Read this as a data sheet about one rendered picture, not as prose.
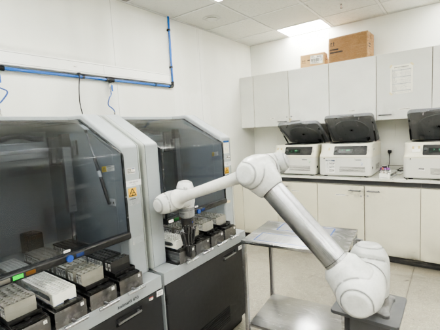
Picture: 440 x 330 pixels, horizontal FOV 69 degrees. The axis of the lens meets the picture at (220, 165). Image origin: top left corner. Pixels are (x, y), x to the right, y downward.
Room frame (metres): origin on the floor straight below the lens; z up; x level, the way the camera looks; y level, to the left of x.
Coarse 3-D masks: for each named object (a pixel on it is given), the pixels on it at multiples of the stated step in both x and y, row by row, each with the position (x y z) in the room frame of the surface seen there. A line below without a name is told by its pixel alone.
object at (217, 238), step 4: (212, 232) 2.07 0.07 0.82; (216, 232) 2.07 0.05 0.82; (220, 232) 2.09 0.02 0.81; (208, 236) 2.03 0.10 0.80; (212, 236) 2.02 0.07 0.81; (216, 236) 2.06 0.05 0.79; (220, 236) 2.09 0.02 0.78; (212, 240) 2.02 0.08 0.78; (216, 240) 2.05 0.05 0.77; (220, 240) 2.09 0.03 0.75; (212, 244) 2.02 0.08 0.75; (216, 244) 2.05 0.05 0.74; (220, 244) 2.02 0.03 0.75
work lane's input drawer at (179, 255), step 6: (192, 246) 1.86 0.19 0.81; (168, 252) 1.81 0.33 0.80; (174, 252) 1.79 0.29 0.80; (180, 252) 1.78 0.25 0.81; (186, 252) 1.81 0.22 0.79; (192, 252) 1.85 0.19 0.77; (168, 258) 1.82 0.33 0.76; (174, 258) 1.79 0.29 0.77; (180, 258) 1.77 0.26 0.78; (186, 258) 1.81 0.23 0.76; (198, 258) 1.83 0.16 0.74; (180, 264) 1.76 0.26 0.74
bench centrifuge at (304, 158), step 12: (312, 120) 3.85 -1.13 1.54; (288, 132) 4.21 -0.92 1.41; (300, 132) 4.12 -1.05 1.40; (312, 132) 4.03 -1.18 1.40; (324, 132) 3.97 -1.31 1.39; (288, 144) 4.05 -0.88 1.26; (300, 144) 3.91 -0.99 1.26; (312, 144) 3.84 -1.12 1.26; (288, 156) 3.89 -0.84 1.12; (300, 156) 3.80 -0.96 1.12; (312, 156) 3.70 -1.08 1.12; (288, 168) 3.89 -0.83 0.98; (300, 168) 3.80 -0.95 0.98; (312, 168) 3.71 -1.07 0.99
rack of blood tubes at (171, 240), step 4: (164, 232) 1.99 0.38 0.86; (168, 232) 1.97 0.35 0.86; (164, 236) 1.91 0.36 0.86; (168, 236) 1.89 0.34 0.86; (172, 236) 1.89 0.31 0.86; (176, 236) 1.89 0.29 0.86; (180, 236) 1.88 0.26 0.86; (164, 240) 1.85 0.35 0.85; (168, 240) 1.83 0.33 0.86; (172, 240) 1.82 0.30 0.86; (176, 240) 1.81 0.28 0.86; (180, 240) 1.83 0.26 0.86; (168, 244) 1.91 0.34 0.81; (172, 244) 1.91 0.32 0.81; (176, 244) 1.80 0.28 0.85; (180, 244) 1.82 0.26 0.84; (176, 248) 1.80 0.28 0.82
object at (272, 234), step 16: (272, 224) 2.17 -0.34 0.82; (256, 240) 1.86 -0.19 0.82; (272, 240) 1.85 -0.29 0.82; (288, 240) 1.83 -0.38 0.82; (336, 240) 1.79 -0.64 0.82; (352, 240) 1.78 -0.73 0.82; (272, 256) 2.24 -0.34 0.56; (272, 272) 2.23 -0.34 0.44; (272, 288) 2.24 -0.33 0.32; (272, 304) 2.09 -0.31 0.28; (288, 304) 2.07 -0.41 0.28; (304, 304) 2.06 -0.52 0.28; (320, 304) 2.05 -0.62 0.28; (256, 320) 1.92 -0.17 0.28; (272, 320) 1.91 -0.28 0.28; (288, 320) 1.90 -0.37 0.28; (304, 320) 1.89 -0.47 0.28; (320, 320) 1.88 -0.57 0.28; (336, 320) 1.87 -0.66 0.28
